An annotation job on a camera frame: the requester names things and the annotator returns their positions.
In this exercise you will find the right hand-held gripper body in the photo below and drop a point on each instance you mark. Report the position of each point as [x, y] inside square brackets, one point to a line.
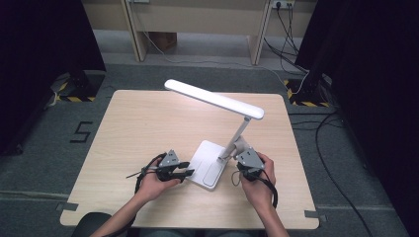
[250, 161]

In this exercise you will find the person's left hand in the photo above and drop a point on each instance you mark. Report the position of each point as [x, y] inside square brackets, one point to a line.
[153, 187]

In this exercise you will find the person's right hand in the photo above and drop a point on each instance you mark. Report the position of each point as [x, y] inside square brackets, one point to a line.
[260, 192]

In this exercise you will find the white desk lamp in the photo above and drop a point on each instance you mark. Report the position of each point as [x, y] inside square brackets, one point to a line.
[214, 98]

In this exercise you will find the grey tape piece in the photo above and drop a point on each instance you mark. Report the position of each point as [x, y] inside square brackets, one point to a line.
[314, 215]
[67, 206]

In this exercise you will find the white wall socket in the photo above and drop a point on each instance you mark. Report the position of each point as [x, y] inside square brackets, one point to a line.
[282, 3]

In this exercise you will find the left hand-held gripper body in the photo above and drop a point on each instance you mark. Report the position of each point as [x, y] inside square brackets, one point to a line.
[168, 159]

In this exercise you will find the black chair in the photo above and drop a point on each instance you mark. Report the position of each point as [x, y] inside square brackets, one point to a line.
[89, 223]

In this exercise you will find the cardboard box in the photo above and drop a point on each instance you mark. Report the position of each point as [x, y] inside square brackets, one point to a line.
[163, 40]

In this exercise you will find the stand base with hazard tape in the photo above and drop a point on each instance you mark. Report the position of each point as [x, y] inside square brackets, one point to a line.
[80, 87]
[309, 95]

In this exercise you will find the black curtain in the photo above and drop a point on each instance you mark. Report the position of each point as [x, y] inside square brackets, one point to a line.
[36, 49]
[369, 65]

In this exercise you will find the beige wooden desk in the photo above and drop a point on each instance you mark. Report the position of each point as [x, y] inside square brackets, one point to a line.
[197, 19]

